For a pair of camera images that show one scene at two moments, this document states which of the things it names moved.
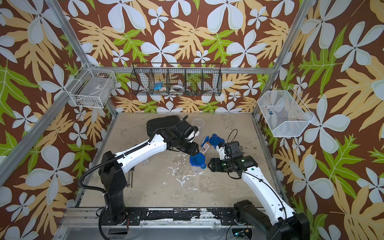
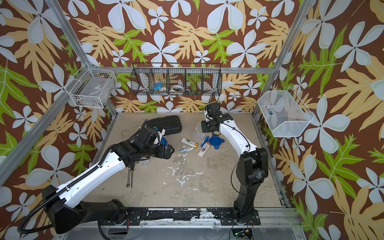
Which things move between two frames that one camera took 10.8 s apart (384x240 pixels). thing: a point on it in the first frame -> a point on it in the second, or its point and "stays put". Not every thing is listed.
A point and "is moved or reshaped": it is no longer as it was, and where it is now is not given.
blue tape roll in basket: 158,86 stays put
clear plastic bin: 285,113 stays put
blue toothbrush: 206,140 stays put
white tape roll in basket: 177,88 stays put
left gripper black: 193,150 -> 168,152
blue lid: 215,140 stays put
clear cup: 196,170 is moved or reshaped
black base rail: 226,216 stays put
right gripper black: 215,162 -> 204,128
